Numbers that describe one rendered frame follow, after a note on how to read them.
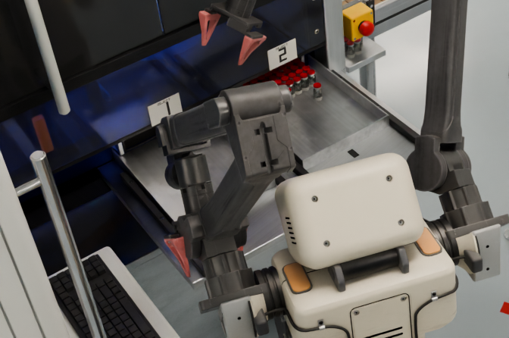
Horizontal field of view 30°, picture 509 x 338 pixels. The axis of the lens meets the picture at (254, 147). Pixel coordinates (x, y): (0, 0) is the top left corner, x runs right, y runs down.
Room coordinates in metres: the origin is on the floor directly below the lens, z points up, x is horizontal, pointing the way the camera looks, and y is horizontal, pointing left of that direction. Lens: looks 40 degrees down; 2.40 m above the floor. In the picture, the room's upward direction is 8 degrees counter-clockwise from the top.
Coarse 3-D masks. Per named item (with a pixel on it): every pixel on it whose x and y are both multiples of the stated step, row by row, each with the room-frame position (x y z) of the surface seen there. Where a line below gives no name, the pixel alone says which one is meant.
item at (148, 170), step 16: (144, 144) 1.86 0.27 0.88; (224, 144) 1.81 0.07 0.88; (128, 160) 1.80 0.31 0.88; (144, 160) 1.79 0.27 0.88; (160, 160) 1.79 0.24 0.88; (208, 160) 1.76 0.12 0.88; (224, 160) 1.75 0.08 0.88; (144, 176) 1.73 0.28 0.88; (160, 176) 1.73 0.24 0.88; (160, 192) 1.67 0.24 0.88; (176, 192) 1.66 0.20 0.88; (160, 208) 1.60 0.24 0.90; (176, 208) 1.60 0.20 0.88
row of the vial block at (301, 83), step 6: (312, 72) 1.99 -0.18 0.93; (294, 78) 1.98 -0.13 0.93; (300, 78) 1.98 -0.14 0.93; (306, 78) 1.98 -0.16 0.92; (312, 78) 1.99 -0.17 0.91; (282, 84) 1.96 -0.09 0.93; (288, 84) 1.96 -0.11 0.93; (294, 84) 1.97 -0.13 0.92; (300, 84) 1.97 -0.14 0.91; (306, 84) 1.98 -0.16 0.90; (312, 84) 1.99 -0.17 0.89; (294, 90) 1.96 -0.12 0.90; (300, 90) 1.97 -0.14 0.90; (306, 90) 1.98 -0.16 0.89; (294, 96) 1.96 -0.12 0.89
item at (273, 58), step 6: (288, 42) 1.97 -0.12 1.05; (294, 42) 1.98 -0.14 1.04; (276, 48) 1.96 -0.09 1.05; (288, 48) 1.97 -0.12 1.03; (294, 48) 1.98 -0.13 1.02; (270, 54) 1.95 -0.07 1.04; (276, 54) 1.95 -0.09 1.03; (288, 54) 1.97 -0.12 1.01; (294, 54) 1.98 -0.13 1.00; (270, 60) 1.95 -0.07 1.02; (276, 60) 1.95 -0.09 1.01; (288, 60) 1.97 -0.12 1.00; (270, 66) 1.94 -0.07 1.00; (276, 66) 1.95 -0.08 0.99
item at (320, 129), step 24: (312, 96) 1.95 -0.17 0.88; (336, 96) 1.94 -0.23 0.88; (360, 96) 1.89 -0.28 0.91; (288, 120) 1.87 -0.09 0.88; (312, 120) 1.85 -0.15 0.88; (336, 120) 1.84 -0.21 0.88; (360, 120) 1.83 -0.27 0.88; (384, 120) 1.79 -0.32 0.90; (312, 144) 1.76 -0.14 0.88; (336, 144) 1.72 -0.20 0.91
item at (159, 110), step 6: (174, 96) 1.82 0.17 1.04; (162, 102) 1.80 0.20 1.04; (168, 102) 1.81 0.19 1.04; (174, 102) 1.82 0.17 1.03; (180, 102) 1.82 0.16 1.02; (150, 108) 1.79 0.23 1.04; (156, 108) 1.79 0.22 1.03; (162, 108) 1.80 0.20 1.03; (174, 108) 1.82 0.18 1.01; (180, 108) 1.82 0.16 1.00; (150, 114) 1.79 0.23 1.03; (156, 114) 1.79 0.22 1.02; (162, 114) 1.80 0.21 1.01; (168, 114) 1.81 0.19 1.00; (156, 120) 1.79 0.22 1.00
